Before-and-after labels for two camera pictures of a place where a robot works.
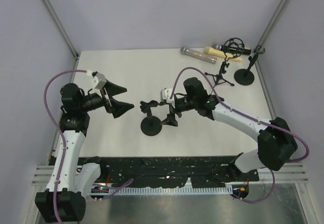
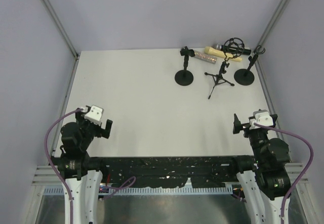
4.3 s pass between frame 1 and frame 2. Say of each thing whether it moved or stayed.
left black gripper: moved
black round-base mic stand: stayed
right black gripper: moved
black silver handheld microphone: stayed
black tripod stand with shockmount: stayed
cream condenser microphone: stayed
